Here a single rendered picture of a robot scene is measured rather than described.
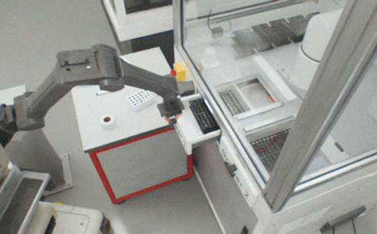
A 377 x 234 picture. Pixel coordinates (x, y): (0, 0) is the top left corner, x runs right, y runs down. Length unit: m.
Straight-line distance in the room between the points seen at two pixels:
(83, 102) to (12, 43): 2.13
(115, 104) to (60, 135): 1.05
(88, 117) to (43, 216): 0.54
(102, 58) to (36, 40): 2.95
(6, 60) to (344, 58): 3.26
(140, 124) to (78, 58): 0.86
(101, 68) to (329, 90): 0.51
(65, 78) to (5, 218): 0.57
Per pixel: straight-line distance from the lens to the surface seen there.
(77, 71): 0.74
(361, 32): 0.59
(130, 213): 2.16
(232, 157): 1.25
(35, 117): 1.02
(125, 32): 1.97
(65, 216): 1.95
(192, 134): 1.41
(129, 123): 1.57
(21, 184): 1.19
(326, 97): 0.68
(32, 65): 3.37
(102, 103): 1.69
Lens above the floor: 1.97
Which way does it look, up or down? 51 degrees down
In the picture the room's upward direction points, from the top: straight up
